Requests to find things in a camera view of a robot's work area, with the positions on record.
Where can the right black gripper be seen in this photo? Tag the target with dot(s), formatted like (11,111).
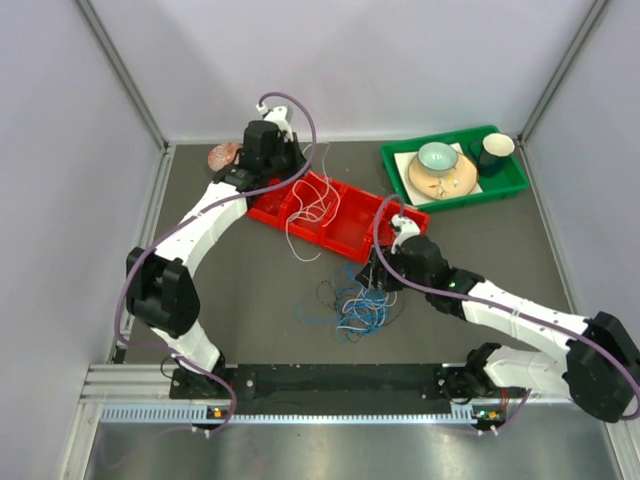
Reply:
(370,277)

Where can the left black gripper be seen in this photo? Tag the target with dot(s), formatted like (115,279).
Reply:
(291,145)

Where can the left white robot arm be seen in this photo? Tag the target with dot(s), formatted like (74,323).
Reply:
(160,289)

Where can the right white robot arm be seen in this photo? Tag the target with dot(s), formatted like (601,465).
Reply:
(592,361)

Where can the pink patterned bowl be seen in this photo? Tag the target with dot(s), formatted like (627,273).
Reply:
(223,155)

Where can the red compartment bin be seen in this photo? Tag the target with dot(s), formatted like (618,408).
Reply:
(324,212)

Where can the tan ceramic plate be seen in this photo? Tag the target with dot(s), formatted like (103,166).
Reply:
(460,181)

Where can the light blue bowl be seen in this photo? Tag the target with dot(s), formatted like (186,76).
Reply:
(437,156)

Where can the green plastic tray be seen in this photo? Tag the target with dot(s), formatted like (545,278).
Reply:
(510,181)

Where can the dark green mug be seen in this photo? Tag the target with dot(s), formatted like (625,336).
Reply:
(491,153)

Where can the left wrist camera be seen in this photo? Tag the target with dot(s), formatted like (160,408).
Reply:
(280,115)

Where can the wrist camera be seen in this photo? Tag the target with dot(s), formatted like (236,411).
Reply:
(403,228)
(280,115)

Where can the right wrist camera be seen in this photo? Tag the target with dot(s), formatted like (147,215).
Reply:
(403,228)

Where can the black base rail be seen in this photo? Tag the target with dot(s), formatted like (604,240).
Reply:
(338,388)

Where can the slotted cable duct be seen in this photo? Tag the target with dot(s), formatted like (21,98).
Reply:
(201,414)

